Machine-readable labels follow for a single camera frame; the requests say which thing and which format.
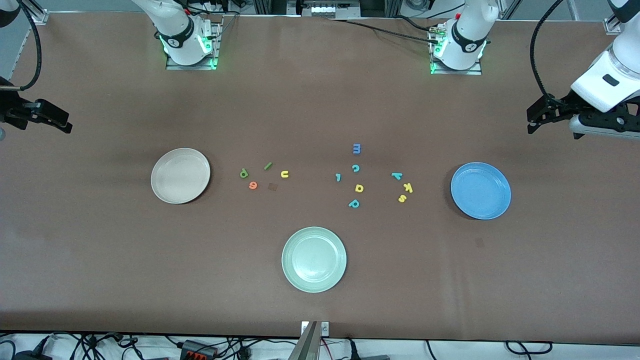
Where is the blue round plate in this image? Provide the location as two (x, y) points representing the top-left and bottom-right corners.
(450, 161), (512, 221)

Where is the beige round plate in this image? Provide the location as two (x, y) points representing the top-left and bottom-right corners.
(150, 147), (211, 205)

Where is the silver connector box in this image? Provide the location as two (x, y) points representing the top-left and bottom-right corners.
(297, 0), (362, 19)

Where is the pale green round plate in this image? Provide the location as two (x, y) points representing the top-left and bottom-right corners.
(281, 226), (348, 294)

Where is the black orange power strip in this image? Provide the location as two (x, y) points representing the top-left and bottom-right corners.
(181, 340), (219, 360)

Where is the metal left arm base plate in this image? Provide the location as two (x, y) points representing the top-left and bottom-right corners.
(430, 25), (483, 76)

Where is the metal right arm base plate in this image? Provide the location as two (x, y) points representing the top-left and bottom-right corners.
(166, 17), (222, 71)

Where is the black cable on table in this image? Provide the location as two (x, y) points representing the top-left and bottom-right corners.
(327, 17), (441, 45)

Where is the black looped floor cable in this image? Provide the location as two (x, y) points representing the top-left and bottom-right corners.
(504, 341), (554, 356)

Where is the aluminium camera post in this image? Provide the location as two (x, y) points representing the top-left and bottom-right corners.
(289, 321), (321, 360)

